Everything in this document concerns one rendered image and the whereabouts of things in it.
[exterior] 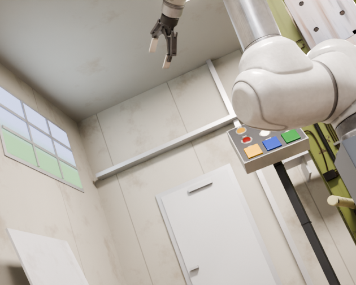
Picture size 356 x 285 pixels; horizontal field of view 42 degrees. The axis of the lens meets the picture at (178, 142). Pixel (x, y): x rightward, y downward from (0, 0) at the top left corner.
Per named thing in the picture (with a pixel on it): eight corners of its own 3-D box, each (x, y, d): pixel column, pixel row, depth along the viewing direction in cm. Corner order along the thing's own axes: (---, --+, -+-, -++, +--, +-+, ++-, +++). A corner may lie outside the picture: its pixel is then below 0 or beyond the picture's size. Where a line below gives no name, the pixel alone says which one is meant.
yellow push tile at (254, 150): (262, 151, 230) (257, 142, 235) (248, 157, 230) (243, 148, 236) (263, 154, 231) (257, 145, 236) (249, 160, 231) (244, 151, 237)
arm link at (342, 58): (409, 94, 114) (365, 24, 122) (352, 107, 107) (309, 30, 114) (367, 126, 128) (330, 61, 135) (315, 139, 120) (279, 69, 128)
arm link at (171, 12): (178, -4, 195) (174, 10, 199) (159, -5, 191) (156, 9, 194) (189, 6, 190) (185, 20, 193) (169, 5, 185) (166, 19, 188)
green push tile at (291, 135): (300, 137, 229) (294, 128, 235) (286, 142, 230) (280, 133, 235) (301, 139, 231) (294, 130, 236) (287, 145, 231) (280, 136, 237)
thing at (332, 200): (341, 203, 201) (335, 192, 203) (329, 208, 204) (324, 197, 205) (360, 206, 239) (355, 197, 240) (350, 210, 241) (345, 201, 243)
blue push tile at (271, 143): (281, 144, 230) (276, 135, 236) (267, 150, 230) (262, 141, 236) (282, 147, 231) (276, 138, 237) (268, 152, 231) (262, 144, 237)
